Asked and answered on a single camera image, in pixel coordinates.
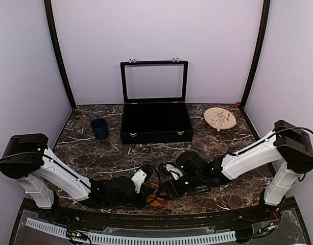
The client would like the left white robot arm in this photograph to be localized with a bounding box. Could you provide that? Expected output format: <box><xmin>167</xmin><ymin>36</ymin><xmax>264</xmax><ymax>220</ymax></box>
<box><xmin>0</xmin><ymin>133</ymin><xmax>158</xmax><ymax>223</ymax></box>

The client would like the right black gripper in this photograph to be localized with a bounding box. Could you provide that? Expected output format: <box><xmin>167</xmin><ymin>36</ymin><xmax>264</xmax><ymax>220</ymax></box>
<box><xmin>156</xmin><ymin>172</ymin><xmax>204</xmax><ymax>201</ymax></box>

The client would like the black storage box with lid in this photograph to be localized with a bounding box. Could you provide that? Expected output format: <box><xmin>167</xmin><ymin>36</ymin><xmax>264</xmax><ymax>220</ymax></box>
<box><xmin>120</xmin><ymin>59</ymin><xmax>194</xmax><ymax>144</ymax></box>

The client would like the left black frame post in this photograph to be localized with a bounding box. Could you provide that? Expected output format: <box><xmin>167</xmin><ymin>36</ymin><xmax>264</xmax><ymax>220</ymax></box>
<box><xmin>44</xmin><ymin>0</ymin><xmax>77</xmax><ymax>110</ymax></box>

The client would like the black front rail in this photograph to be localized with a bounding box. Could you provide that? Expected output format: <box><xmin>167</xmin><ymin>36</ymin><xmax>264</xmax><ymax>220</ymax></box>
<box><xmin>43</xmin><ymin>204</ymin><xmax>274</xmax><ymax>230</ymax></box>

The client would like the dark blue cup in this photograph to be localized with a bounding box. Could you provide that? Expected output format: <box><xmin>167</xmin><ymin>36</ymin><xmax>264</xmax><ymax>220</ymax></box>
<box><xmin>90</xmin><ymin>117</ymin><xmax>109</xmax><ymax>140</ymax></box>

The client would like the maroon orange purple sock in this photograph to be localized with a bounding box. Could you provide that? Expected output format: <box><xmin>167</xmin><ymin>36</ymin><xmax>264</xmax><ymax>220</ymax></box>
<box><xmin>147</xmin><ymin>183</ymin><xmax>172</xmax><ymax>207</ymax></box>

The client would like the right black frame post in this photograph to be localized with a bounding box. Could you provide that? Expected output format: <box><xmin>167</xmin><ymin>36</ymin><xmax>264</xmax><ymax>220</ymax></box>
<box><xmin>240</xmin><ymin>0</ymin><xmax>271</xmax><ymax>110</ymax></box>

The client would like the white slotted cable duct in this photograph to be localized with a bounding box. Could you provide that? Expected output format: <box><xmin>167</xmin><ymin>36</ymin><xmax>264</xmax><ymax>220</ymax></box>
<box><xmin>25</xmin><ymin>217</ymin><xmax>236</xmax><ymax>244</ymax></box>

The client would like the black frame post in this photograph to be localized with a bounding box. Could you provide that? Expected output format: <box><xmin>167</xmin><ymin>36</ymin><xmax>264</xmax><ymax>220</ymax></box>
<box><xmin>240</xmin><ymin>0</ymin><xmax>271</xmax><ymax>110</ymax></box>
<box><xmin>44</xmin><ymin>0</ymin><xmax>77</xmax><ymax>110</ymax></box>

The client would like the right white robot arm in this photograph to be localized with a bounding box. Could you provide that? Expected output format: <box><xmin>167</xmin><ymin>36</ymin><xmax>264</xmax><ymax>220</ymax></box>
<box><xmin>160</xmin><ymin>120</ymin><xmax>313</xmax><ymax>222</ymax></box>

